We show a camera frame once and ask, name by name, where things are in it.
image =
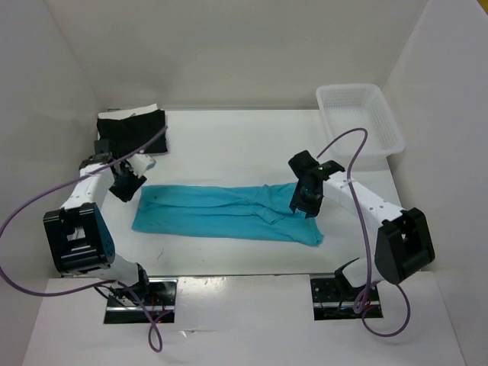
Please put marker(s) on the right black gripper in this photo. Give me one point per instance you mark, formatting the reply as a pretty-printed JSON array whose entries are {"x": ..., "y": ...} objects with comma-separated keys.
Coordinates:
[{"x": 312, "y": 209}]

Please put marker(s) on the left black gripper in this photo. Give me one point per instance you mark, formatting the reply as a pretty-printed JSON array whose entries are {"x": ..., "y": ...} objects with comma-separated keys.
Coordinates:
[{"x": 127, "y": 194}]

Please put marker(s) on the cyan t shirt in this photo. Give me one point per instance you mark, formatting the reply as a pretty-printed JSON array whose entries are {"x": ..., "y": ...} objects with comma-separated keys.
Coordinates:
[{"x": 255, "y": 213}]

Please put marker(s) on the black t shirt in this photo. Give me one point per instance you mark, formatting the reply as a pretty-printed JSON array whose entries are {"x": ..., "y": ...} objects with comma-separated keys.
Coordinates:
[{"x": 125, "y": 135}]

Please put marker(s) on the white t shirt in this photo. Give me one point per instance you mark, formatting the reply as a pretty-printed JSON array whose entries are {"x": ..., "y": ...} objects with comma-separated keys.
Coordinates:
[{"x": 121, "y": 114}]

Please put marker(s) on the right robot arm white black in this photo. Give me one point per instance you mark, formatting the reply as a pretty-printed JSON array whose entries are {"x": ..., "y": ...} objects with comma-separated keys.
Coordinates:
[{"x": 403, "y": 244}]

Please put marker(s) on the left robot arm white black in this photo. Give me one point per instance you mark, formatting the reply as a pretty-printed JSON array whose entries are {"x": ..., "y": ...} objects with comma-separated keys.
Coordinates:
[{"x": 79, "y": 239}]

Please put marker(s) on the white plastic basket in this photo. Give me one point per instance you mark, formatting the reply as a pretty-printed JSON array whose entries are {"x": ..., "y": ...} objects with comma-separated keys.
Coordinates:
[{"x": 347, "y": 106}]

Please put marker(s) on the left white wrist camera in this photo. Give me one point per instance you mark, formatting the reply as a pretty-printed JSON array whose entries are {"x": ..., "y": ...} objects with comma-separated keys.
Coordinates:
[{"x": 141, "y": 163}]

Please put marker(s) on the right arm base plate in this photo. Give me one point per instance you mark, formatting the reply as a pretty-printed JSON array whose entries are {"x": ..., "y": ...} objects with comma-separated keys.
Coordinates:
[{"x": 330, "y": 302}]

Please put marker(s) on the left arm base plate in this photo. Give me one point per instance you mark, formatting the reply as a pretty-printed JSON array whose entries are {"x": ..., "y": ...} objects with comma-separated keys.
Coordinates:
[{"x": 159, "y": 302}]

